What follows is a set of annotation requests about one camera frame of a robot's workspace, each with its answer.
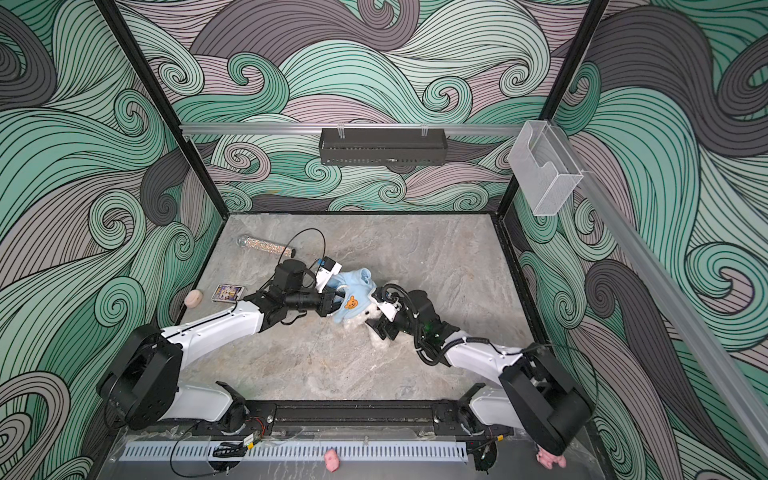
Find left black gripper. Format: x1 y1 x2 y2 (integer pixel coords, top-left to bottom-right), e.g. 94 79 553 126
286 285 353 319

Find white teddy bear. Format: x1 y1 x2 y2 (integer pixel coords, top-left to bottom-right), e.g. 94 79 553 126
342 304 391 350

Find light blue fleece hoodie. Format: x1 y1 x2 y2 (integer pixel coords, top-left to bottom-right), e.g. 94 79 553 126
327 268 377 324

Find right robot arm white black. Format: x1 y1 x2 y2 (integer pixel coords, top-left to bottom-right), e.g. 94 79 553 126
367 284 595 456

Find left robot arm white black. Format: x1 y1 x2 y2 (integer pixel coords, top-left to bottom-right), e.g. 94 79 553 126
96 257 341 434

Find small colourful card pack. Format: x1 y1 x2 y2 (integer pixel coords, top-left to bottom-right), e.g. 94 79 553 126
211 283 246 303

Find glass tube with sprinkles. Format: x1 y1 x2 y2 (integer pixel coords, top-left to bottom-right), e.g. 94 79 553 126
237 234 296 258

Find pink round ball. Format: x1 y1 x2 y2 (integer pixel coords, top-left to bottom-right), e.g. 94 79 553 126
184 289 204 309

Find small pink toy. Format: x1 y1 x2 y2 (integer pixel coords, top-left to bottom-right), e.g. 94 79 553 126
324 449 341 472

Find pink plush pig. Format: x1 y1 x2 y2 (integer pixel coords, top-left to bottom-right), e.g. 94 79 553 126
536 448 567 470

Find right camera black cable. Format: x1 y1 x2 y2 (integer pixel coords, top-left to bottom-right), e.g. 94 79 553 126
383 283 415 313

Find camera black cable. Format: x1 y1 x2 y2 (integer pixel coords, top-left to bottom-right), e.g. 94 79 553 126
281 227 328 271
383 283 415 313

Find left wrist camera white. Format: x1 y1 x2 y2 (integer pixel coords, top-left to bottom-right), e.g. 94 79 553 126
315 256 341 293

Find left camera black cable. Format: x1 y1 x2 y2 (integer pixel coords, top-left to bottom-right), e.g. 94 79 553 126
281 227 328 271

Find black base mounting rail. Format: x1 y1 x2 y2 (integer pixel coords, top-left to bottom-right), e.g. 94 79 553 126
113 398 595 430

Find black wall tray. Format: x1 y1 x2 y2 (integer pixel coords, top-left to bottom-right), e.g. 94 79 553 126
319 129 448 166

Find white slotted cable duct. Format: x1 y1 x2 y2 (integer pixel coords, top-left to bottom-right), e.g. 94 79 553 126
118 440 468 463

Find clear plastic wall bin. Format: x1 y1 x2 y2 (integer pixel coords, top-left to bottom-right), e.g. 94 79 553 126
507 120 583 217

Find aluminium rail back wall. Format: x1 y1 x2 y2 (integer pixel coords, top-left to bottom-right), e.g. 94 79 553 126
179 122 523 137

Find aluminium rail wall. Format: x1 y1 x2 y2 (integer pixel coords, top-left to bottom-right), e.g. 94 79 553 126
552 126 767 460
179 122 523 137

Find aluminium rail right wall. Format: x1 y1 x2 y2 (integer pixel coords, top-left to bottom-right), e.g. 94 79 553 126
552 126 767 460

